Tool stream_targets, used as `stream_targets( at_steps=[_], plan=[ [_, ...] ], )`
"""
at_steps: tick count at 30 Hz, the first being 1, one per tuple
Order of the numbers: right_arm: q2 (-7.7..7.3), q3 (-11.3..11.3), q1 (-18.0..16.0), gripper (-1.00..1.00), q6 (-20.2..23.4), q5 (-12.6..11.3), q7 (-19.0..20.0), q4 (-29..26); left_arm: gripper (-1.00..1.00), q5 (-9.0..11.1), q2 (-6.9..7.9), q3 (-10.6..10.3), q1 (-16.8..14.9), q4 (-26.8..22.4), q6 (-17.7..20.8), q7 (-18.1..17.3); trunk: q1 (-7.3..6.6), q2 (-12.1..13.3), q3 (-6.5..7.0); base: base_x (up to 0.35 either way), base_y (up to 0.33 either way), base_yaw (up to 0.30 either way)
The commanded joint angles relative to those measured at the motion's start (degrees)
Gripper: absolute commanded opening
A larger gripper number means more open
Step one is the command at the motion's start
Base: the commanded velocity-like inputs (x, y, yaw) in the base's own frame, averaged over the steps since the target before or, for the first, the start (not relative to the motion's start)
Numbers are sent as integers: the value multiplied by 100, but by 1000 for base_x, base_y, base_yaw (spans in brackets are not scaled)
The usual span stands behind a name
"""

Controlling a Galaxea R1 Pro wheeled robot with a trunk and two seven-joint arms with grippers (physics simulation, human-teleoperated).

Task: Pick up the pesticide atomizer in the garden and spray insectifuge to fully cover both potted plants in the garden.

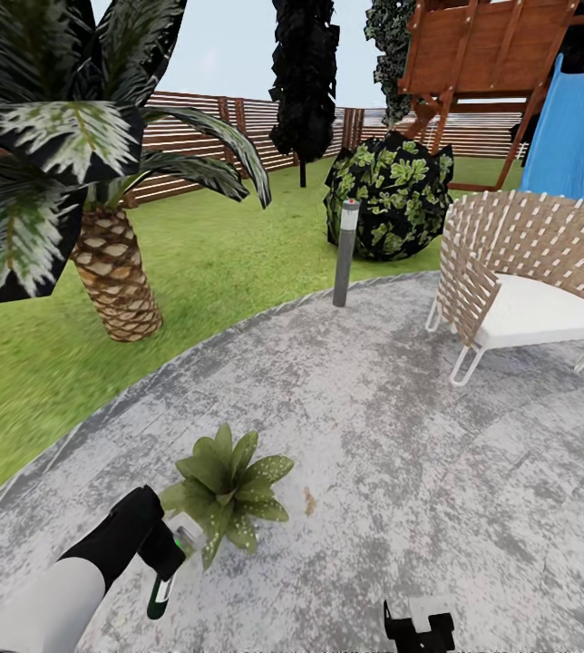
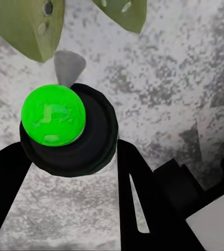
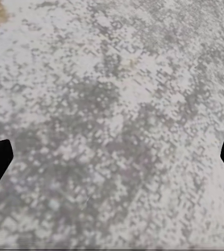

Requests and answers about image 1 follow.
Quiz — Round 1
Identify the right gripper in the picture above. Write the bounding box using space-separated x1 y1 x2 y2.
384 609 455 653

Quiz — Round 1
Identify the insectifuge atomizer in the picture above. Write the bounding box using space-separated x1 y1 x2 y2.
147 575 176 619

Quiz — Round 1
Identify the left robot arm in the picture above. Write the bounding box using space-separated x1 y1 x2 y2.
0 485 207 653

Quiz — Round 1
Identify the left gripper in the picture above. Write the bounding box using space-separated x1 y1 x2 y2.
139 527 187 582

